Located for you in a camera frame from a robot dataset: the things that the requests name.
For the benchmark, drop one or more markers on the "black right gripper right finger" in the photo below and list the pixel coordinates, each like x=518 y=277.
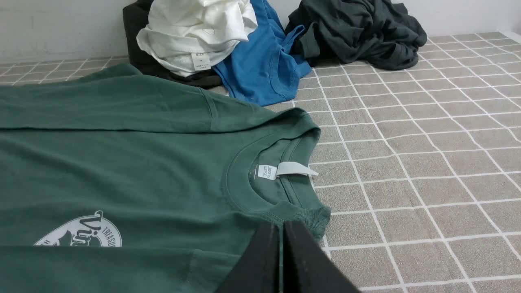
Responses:
x=306 y=268

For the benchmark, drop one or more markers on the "dark grey crumpled shirt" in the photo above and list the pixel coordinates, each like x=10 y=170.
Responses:
x=379 y=32

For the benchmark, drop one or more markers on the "grey checked tablecloth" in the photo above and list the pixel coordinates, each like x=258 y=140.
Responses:
x=420 y=168

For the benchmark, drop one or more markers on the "green long-sleeved shirt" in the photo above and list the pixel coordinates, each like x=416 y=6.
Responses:
x=119 y=182

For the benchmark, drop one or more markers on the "blue shirt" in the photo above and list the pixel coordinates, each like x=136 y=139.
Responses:
x=263 y=70

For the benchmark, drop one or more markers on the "white crumpled shirt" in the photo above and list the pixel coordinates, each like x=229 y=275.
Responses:
x=189 y=36

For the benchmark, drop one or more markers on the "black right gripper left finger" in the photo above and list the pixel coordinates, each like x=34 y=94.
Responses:
x=257 y=271

